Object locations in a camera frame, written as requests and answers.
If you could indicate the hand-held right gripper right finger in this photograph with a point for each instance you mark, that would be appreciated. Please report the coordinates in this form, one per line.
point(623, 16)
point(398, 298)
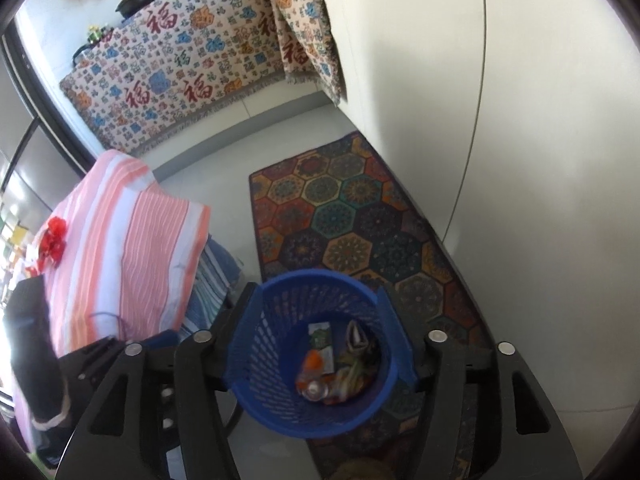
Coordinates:
point(400, 350)

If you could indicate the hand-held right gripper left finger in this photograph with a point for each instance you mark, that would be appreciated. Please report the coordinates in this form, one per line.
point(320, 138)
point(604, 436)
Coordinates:
point(200, 410)

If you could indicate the blue plastic basket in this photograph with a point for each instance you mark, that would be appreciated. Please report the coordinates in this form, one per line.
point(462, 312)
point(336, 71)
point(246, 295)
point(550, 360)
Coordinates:
point(280, 400)

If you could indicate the red snack packet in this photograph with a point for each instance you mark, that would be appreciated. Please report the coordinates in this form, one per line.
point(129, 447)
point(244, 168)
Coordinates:
point(54, 240)

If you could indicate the dark striped wrapper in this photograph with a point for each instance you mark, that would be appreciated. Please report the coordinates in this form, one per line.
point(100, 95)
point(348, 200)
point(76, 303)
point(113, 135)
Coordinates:
point(356, 337)

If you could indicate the large white snack wrapper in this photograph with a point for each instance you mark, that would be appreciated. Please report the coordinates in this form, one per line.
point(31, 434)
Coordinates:
point(350, 375)

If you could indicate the white green-print packet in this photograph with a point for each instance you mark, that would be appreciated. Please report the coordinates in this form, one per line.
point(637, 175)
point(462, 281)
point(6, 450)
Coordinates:
point(320, 345)

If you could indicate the orange white snack wrapper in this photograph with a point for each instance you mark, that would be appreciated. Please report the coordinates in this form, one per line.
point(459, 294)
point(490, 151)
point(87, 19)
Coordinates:
point(312, 362)

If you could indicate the crushed silver can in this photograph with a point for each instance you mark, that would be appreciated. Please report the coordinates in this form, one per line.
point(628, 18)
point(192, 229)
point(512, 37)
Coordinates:
point(316, 390)

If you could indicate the black chair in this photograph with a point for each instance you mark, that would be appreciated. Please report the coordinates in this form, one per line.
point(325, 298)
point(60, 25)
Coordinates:
point(85, 360)

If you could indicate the tan fuzzy object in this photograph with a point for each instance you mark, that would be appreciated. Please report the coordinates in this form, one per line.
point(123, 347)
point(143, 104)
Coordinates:
point(357, 470)

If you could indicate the blue striped cloth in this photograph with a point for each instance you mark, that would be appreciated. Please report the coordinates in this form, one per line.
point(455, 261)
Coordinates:
point(215, 270)

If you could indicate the colourful hexagon-pattern rug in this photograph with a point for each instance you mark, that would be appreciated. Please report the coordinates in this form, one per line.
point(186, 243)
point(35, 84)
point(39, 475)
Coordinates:
point(350, 210)

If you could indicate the dark cloth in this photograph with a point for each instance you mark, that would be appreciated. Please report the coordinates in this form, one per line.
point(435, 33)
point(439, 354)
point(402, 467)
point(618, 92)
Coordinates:
point(35, 340)

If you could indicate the pink white striped tablecloth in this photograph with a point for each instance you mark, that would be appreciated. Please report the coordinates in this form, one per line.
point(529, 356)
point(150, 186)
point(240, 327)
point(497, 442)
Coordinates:
point(135, 240)

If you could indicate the yellow green cardboard box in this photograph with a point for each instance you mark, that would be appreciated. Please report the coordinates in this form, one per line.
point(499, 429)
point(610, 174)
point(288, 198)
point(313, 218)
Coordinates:
point(17, 235)

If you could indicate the grey refrigerator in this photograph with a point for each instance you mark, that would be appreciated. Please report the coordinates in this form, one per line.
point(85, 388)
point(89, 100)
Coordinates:
point(30, 160)

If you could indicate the narrow printed patterned cloth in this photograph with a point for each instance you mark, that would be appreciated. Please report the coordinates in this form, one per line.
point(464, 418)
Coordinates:
point(305, 20)

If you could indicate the large printed patterned cloth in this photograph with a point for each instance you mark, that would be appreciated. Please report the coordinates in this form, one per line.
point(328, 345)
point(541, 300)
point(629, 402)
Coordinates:
point(175, 60)

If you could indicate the small green object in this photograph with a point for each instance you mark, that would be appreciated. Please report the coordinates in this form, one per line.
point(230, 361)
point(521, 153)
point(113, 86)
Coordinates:
point(99, 34)

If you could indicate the black cooking pot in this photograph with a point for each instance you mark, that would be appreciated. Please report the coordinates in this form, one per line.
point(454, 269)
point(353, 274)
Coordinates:
point(137, 0)

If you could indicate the black door frame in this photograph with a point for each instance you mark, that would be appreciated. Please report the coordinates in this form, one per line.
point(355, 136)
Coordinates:
point(30, 90)

